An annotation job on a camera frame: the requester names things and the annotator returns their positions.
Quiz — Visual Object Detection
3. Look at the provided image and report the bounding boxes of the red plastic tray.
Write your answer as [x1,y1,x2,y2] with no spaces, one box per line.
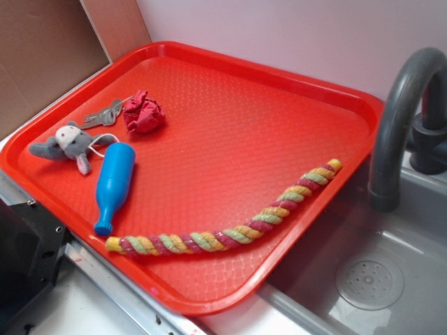
[1,42,383,315]

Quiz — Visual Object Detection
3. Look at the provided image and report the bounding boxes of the crumpled red cloth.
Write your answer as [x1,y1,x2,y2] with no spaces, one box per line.
[122,90,166,134]

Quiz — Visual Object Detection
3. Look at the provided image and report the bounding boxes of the blue plastic bottle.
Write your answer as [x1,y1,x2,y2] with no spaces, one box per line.
[94,142,135,237]

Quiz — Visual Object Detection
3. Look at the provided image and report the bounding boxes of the silver keys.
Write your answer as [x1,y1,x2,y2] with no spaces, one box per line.
[80,99,123,129]

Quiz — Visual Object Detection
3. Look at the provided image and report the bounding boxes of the grey plush donkey toy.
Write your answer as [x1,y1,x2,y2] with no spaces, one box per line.
[29,122,118,175]

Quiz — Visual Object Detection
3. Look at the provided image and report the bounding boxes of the grey plastic sink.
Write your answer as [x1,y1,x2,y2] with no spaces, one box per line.
[258,164,446,334]

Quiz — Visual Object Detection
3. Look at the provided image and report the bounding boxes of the grey curved faucet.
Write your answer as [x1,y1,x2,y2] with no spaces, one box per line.
[368,47,446,212]

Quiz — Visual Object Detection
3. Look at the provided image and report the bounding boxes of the brown cardboard panel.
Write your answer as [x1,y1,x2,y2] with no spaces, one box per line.
[1,1,151,138]

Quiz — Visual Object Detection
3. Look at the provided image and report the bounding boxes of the multicolored twisted rope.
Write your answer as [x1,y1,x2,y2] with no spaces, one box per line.
[105,158,344,258]

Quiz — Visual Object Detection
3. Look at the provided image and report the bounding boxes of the silver metal rail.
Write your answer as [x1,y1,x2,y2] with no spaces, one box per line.
[0,170,207,335]

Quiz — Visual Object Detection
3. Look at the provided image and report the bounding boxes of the black metal mount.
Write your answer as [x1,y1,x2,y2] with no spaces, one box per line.
[1,201,67,333]

